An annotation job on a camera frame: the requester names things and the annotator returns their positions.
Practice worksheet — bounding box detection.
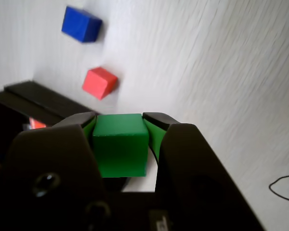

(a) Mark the thin black wire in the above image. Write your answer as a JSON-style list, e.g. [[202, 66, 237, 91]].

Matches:
[[269, 173, 289, 203]]

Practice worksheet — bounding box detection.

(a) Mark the green cube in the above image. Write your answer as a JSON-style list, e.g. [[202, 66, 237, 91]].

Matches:
[[92, 113, 150, 178]]

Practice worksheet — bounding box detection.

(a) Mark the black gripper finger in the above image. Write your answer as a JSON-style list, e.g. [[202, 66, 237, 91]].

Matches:
[[0, 112, 111, 231], [142, 112, 265, 231]]

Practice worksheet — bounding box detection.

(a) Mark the orange card box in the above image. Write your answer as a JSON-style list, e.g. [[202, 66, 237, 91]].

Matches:
[[28, 117, 48, 130]]

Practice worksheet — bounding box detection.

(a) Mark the red cube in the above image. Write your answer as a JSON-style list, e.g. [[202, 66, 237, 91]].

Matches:
[[82, 67, 118, 101]]

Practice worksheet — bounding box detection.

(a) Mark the black cardboard box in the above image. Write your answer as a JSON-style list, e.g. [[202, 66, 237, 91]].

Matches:
[[0, 90, 72, 167]]

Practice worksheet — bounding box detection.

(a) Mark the blue cube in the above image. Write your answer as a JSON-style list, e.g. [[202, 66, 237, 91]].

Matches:
[[61, 6, 103, 44]]

